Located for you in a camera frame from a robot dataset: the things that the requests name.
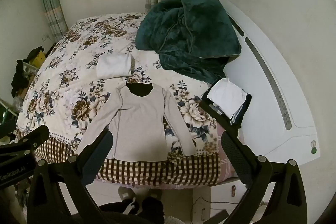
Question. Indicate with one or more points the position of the green crate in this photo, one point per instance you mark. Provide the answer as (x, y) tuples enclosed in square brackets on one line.
[(8, 119)]

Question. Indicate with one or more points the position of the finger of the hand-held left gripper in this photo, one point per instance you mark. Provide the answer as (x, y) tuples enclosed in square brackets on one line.
[(34, 136)]

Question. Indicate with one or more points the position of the beige long-sleeve shirt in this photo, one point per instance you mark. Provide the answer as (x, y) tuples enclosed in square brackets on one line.
[(139, 121)]

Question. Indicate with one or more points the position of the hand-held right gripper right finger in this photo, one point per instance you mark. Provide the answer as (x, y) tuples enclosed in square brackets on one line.
[(235, 158)]

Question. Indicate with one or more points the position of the white bed headboard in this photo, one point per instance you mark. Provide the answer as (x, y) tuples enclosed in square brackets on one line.
[(296, 87)]

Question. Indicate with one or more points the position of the person's legs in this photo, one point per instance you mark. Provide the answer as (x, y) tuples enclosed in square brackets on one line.
[(147, 209)]

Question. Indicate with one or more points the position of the dark striped folded garment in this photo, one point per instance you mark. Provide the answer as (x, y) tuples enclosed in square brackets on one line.
[(244, 108)]

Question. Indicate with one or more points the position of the pink checked bed sheet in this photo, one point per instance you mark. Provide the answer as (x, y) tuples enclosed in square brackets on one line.
[(222, 164)]

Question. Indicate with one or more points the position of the black clothes pile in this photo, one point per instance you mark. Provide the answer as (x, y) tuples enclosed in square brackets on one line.
[(21, 74)]

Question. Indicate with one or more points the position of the yellow box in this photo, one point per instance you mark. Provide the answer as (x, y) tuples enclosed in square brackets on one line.
[(39, 57)]

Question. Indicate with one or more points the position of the white folded cloth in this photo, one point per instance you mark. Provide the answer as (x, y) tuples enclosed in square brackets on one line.
[(114, 65), (227, 98)]

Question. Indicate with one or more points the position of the grey slipper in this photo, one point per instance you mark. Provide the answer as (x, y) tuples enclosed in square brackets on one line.
[(126, 194)]

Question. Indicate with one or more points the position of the floral bed quilt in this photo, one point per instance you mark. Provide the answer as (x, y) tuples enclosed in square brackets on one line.
[(78, 56)]

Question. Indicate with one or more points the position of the dark green plush blanket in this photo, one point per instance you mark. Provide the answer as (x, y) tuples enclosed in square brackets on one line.
[(183, 35)]

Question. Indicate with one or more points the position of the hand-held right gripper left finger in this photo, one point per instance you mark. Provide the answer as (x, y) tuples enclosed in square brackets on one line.
[(98, 148)]

